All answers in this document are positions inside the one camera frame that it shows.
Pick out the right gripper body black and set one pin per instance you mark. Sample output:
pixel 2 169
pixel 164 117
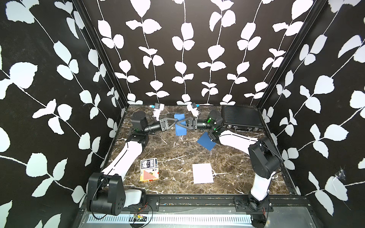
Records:
pixel 196 124

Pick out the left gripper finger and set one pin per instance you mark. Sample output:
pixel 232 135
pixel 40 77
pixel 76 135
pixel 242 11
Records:
pixel 172 126
pixel 172 120

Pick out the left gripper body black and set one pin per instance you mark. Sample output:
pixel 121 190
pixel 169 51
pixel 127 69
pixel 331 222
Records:
pixel 162 125

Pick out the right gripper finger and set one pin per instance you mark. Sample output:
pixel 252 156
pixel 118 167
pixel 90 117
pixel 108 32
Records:
pixel 181 126
pixel 182 121

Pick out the blue square paper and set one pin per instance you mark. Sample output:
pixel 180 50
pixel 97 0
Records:
pixel 206 142
pixel 179 130

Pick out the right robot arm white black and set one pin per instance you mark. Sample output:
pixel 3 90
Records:
pixel 262 153

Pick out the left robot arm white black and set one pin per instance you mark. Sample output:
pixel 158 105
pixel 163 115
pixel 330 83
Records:
pixel 106 193

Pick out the white square paper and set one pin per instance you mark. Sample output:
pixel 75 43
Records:
pixel 202 173

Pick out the blue white poker card box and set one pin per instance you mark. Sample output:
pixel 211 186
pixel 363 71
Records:
pixel 149 163

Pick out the yellow red card box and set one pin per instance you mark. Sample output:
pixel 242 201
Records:
pixel 147 175

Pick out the black case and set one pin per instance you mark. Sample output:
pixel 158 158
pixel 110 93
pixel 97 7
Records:
pixel 241 118

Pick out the small green circuit board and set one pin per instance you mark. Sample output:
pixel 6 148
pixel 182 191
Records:
pixel 139 218

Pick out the white perforated strip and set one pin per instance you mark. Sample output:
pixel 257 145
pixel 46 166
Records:
pixel 183 219

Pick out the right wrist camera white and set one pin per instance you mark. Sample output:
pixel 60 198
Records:
pixel 193 108

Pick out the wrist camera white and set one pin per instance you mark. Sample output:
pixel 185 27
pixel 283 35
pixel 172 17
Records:
pixel 157 109
pixel 193 108

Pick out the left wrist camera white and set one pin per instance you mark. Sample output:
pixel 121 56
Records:
pixel 157 109

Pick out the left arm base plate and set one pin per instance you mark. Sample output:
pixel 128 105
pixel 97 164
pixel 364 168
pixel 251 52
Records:
pixel 148 203

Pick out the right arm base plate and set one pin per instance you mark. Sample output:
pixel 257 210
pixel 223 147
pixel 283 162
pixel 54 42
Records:
pixel 250 205

